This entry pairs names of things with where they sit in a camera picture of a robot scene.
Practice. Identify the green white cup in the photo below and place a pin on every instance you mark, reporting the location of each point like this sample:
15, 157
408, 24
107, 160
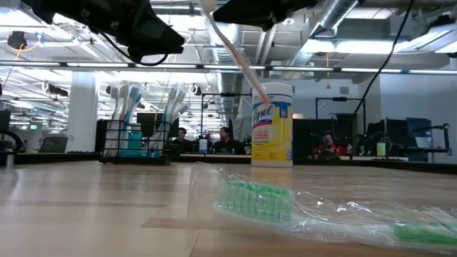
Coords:
381, 150

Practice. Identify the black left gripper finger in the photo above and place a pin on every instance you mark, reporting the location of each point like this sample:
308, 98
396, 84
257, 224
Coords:
160, 43
146, 21

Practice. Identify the black boom stand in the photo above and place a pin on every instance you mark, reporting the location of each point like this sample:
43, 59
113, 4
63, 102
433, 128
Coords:
445, 128

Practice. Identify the green exit sign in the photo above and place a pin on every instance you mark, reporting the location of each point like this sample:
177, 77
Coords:
34, 127

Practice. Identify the dark monitor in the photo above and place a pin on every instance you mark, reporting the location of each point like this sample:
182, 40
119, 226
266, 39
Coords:
396, 130

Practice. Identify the black cabinet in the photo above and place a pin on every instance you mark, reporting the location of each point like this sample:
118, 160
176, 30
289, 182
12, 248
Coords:
103, 135

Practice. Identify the long ceiling light strip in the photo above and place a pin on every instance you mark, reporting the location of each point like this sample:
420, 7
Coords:
303, 68

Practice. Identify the person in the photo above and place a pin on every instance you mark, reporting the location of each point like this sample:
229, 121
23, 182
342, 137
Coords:
330, 144
389, 142
226, 142
183, 137

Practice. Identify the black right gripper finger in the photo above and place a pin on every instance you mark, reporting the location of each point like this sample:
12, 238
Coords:
257, 8
250, 20

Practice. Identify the black monitor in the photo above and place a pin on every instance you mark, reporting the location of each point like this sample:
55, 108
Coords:
157, 121

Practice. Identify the small white bottle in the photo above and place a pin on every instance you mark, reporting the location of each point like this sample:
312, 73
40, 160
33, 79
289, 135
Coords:
203, 146

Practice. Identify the purple toothbrush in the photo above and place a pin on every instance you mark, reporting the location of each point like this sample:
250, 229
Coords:
114, 96

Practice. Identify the blue-grey monitor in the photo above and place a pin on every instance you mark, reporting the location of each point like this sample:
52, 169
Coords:
419, 126

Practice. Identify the black ceiling-hung device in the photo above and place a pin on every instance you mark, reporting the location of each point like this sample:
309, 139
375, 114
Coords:
16, 39

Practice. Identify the teal mouthwash bottle white cap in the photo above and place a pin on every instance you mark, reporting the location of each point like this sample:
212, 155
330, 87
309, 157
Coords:
135, 141
135, 154

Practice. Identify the white square column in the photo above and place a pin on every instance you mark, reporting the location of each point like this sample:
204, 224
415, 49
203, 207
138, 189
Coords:
82, 121

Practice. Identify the yellow Lysol wipes canister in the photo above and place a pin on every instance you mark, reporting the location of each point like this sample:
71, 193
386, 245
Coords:
271, 125

